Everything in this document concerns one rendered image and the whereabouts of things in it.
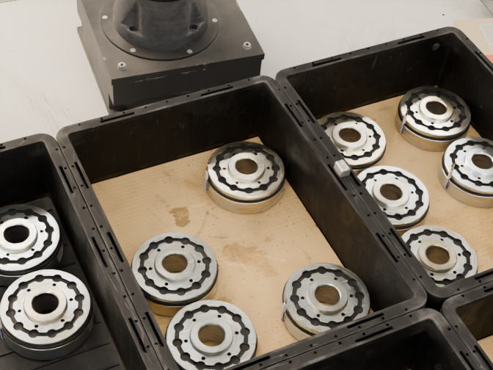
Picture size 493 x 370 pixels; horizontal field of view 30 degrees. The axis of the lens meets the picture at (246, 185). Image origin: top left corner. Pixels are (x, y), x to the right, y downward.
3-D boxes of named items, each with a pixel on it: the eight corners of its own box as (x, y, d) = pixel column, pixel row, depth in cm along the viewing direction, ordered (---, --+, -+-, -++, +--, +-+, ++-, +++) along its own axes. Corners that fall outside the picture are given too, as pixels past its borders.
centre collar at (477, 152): (455, 157, 124) (457, 153, 124) (484, 146, 126) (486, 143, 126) (478, 181, 122) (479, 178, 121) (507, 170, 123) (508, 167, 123)
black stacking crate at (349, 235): (60, 194, 121) (53, 133, 113) (261, 136, 131) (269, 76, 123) (176, 454, 98) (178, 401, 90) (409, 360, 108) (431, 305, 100)
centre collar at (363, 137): (325, 129, 126) (326, 125, 126) (357, 122, 127) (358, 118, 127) (340, 153, 123) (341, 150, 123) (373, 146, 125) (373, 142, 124)
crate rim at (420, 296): (53, 142, 114) (51, 129, 112) (268, 85, 124) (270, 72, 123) (177, 412, 91) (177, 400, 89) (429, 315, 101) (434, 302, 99)
